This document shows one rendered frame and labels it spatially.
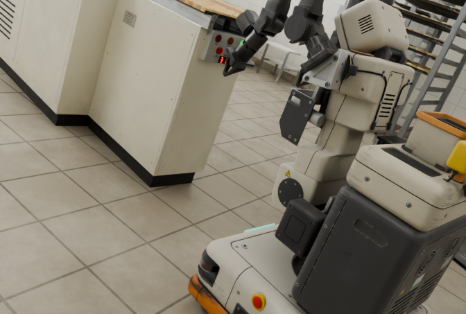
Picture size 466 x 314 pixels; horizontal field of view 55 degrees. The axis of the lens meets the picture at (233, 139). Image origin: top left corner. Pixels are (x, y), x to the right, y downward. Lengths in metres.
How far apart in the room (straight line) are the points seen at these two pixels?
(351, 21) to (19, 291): 1.31
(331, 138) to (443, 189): 0.46
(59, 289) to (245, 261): 0.60
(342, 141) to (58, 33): 1.73
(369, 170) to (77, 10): 1.77
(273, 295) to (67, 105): 1.67
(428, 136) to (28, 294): 1.27
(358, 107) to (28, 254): 1.21
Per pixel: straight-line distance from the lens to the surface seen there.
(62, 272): 1.68
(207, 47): 2.03
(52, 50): 2.71
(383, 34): 1.40
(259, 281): 1.45
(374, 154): 1.19
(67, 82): 2.59
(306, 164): 1.48
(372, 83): 1.35
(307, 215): 1.39
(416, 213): 1.16
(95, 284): 1.66
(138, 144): 2.31
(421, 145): 1.31
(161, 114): 2.16
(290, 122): 1.49
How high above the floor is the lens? 1.08
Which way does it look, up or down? 19 degrees down
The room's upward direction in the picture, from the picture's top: 21 degrees clockwise
